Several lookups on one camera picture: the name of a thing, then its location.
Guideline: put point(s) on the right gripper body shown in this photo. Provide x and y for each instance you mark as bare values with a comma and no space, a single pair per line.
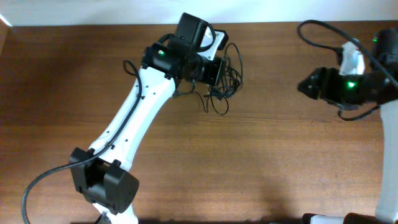
346,91

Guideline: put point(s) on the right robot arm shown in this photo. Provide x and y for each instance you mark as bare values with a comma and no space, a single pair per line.
381,62

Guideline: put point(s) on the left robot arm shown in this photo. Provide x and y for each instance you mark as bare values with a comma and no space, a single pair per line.
101,173

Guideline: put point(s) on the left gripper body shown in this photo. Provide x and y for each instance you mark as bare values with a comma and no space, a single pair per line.
216,71

